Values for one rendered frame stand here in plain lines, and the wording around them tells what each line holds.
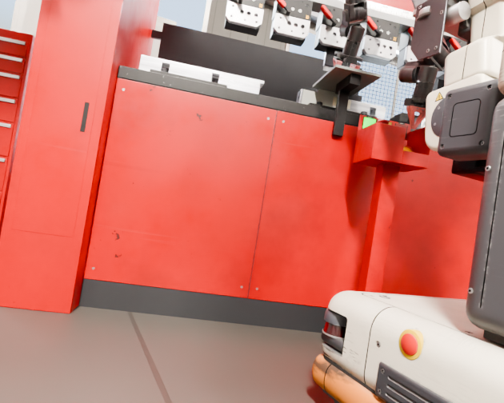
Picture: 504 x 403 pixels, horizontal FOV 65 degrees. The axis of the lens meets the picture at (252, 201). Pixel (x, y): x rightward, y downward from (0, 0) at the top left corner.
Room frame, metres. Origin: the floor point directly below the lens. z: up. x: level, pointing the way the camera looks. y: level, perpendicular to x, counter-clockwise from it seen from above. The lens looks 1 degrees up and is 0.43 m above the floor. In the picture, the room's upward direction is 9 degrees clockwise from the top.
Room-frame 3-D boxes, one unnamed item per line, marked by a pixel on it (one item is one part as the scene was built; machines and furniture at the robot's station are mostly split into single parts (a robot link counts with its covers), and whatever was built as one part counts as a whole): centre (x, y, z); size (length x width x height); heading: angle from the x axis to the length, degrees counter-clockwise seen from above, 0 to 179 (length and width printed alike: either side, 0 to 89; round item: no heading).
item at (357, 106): (1.71, -0.32, 0.92); 0.39 x 0.06 x 0.10; 100
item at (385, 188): (1.37, -0.45, 0.39); 0.06 x 0.06 x 0.54; 7
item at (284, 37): (1.66, -0.04, 1.26); 0.15 x 0.09 x 0.17; 100
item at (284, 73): (2.17, 0.05, 1.12); 1.13 x 0.02 x 0.44; 100
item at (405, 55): (1.76, -0.63, 1.26); 0.15 x 0.09 x 0.17; 100
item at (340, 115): (1.52, -0.29, 0.88); 0.14 x 0.04 x 0.22; 10
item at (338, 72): (1.56, -0.29, 1.00); 0.26 x 0.18 x 0.01; 10
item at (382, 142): (1.37, -0.45, 0.75); 0.20 x 0.16 x 0.18; 97
